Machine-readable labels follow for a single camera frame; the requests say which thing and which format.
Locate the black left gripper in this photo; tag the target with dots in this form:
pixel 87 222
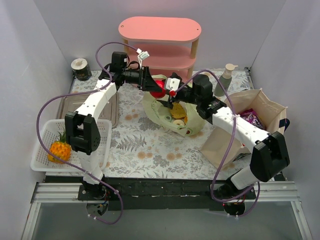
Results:
pixel 144 78

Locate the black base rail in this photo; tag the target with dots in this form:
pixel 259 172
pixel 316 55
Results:
pixel 152 194

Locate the beige canvas tote bag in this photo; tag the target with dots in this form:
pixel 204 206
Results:
pixel 271 113

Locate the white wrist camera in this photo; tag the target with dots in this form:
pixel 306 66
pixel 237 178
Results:
pixel 171 85
pixel 142 55

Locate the floral patterned table mat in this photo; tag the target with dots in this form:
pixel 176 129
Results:
pixel 140 148

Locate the yellow toy madeleine cake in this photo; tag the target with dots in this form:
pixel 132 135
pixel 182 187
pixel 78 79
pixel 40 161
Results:
pixel 177 111

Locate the pink three-tier shelf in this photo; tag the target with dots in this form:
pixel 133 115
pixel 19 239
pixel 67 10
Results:
pixel 171 42

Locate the purple snack package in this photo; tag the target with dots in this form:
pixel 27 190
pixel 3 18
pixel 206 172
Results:
pixel 251 116

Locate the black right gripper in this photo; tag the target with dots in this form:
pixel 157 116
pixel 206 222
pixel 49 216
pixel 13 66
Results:
pixel 173 97

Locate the stainless steel tray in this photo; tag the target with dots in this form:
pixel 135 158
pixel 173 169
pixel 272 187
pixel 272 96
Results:
pixel 109 112

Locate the toy pineapple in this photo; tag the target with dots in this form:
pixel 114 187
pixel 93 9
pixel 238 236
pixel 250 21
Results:
pixel 60 147

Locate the orange toy fruit slice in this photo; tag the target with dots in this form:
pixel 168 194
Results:
pixel 185 120

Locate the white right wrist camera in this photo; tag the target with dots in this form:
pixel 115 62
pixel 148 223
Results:
pixel 171 85

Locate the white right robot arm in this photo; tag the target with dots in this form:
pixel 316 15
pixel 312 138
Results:
pixel 269 154

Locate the red toy apple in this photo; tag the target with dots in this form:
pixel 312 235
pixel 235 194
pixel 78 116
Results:
pixel 160 91

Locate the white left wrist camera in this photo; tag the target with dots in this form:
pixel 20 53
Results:
pixel 142 55

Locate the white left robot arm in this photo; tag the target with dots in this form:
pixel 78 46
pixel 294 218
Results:
pixel 81 128

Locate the green plastic grocery bag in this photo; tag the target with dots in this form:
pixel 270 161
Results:
pixel 161 116

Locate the grey pump soap bottle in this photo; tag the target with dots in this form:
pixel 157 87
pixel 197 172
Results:
pixel 225 80

